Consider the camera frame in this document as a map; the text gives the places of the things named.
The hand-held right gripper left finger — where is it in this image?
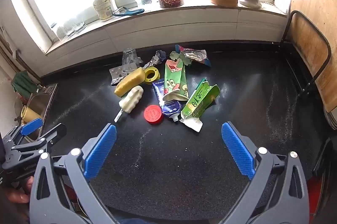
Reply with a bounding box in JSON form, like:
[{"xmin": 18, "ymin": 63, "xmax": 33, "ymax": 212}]
[{"xmin": 29, "ymin": 123, "xmax": 118, "ymax": 224}]

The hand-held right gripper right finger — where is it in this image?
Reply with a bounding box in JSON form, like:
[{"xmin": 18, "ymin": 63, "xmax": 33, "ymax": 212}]
[{"xmin": 218, "ymin": 121, "xmax": 310, "ymax": 224}]

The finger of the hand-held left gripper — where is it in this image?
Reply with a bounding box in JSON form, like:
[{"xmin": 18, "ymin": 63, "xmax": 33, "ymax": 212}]
[
  {"xmin": 0, "ymin": 117, "xmax": 44, "ymax": 148},
  {"xmin": 11, "ymin": 123, "xmax": 67, "ymax": 155}
]

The green plastic clip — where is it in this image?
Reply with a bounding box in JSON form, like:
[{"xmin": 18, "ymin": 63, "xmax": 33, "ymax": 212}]
[{"xmin": 179, "ymin": 78, "xmax": 221, "ymax": 132}]

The silver pill blister pack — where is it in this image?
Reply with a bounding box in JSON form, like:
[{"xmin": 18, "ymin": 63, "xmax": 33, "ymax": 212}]
[{"xmin": 109, "ymin": 65, "xmax": 133, "ymax": 86}]

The red bin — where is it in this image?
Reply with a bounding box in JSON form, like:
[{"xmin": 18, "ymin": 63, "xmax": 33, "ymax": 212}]
[{"xmin": 307, "ymin": 177, "xmax": 328, "ymax": 217}]

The person's left hand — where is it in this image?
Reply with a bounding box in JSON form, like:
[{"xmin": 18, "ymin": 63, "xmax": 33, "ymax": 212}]
[{"xmin": 0, "ymin": 176, "xmax": 35, "ymax": 205}]

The yellow plastic cup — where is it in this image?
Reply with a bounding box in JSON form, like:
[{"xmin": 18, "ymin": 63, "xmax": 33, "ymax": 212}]
[{"xmin": 20, "ymin": 105, "xmax": 43, "ymax": 124}]

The stainless steel sink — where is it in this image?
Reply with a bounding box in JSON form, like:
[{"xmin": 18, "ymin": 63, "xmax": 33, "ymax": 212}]
[{"xmin": 16, "ymin": 83, "xmax": 58, "ymax": 143}]

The green cloth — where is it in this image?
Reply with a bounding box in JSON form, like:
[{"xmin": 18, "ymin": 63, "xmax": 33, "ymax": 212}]
[{"xmin": 11, "ymin": 71, "xmax": 36, "ymax": 98}]

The white ice cream bar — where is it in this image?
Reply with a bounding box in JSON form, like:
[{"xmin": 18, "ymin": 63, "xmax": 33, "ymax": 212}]
[{"xmin": 114, "ymin": 86, "xmax": 144, "ymax": 123}]

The red round lid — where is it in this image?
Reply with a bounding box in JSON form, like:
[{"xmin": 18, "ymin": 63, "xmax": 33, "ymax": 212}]
[{"xmin": 143, "ymin": 105, "xmax": 162, "ymax": 124}]

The yellow sponge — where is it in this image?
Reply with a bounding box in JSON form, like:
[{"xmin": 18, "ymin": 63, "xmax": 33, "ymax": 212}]
[{"xmin": 114, "ymin": 67, "xmax": 146, "ymax": 97}]

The dark blue toothpaste tube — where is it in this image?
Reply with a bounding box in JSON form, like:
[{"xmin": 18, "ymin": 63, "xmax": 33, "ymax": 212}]
[{"xmin": 152, "ymin": 79, "xmax": 183, "ymax": 123}]

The yellow tape spool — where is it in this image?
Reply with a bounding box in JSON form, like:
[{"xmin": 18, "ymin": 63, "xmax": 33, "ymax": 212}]
[{"xmin": 143, "ymin": 66, "xmax": 160, "ymax": 82}]

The clear plastic cup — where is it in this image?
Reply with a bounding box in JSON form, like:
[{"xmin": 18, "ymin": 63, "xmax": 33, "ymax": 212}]
[{"xmin": 122, "ymin": 48, "xmax": 140, "ymax": 74}]

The green frog snack wrapper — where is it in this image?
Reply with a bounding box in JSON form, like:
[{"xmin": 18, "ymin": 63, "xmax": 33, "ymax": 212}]
[{"xmin": 163, "ymin": 58, "xmax": 189, "ymax": 101}]

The colourful snack wrapper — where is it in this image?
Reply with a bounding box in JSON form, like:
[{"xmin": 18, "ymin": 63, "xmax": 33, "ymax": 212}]
[{"xmin": 168, "ymin": 44, "xmax": 211, "ymax": 68}]

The clear drinking glass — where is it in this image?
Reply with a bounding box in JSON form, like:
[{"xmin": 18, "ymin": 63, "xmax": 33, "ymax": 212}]
[
  {"xmin": 74, "ymin": 19, "xmax": 87, "ymax": 34},
  {"xmin": 65, "ymin": 22, "xmax": 79, "ymax": 37}
]

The crumpled white foil wrapper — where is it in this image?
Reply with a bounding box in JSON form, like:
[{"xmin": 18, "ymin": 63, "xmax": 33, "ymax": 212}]
[{"xmin": 153, "ymin": 50, "xmax": 167, "ymax": 64}]

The wooden cutting board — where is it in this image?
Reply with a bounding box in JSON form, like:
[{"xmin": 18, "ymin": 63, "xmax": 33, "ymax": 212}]
[{"xmin": 286, "ymin": 13, "xmax": 337, "ymax": 130}]

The black metal rack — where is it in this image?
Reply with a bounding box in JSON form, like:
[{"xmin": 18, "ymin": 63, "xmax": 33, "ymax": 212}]
[{"xmin": 280, "ymin": 10, "xmax": 332, "ymax": 97}]

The pale green sauce bottle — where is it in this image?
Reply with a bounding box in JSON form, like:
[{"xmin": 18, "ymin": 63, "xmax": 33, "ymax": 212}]
[{"xmin": 93, "ymin": 0, "xmax": 114, "ymax": 22}]

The blue handled peeler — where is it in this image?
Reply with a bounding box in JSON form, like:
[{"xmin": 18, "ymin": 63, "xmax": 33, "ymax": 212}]
[{"xmin": 112, "ymin": 6, "xmax": 145, "ymax": 16}]

